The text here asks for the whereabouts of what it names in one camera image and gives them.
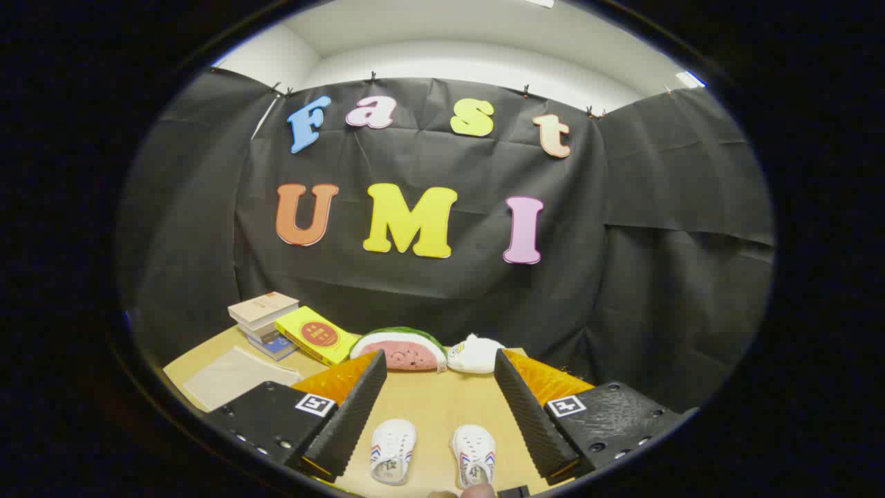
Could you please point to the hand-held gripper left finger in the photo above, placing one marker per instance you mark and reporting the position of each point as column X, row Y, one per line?
column 349, row 422

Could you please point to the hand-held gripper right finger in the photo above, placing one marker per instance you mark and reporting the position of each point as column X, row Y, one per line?
column 529, row 415

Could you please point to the white shoe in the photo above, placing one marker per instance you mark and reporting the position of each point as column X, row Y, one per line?
column 393, row 446
column 474, row 449

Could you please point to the beige storage box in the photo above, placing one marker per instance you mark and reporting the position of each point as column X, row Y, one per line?
column 235, row 377

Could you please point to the white plush toy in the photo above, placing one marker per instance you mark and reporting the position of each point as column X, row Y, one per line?
column 477, row 355

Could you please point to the watermelon slice plush toy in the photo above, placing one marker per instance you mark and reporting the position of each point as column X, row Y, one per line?
column 404, row 349

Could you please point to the yellow book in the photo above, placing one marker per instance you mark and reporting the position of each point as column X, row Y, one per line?
column 314, row 335

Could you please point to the blue book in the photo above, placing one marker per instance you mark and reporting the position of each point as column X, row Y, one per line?
column 278, row 348

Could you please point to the black backdrop cloth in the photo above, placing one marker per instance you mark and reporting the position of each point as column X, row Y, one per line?
column 622, row 277

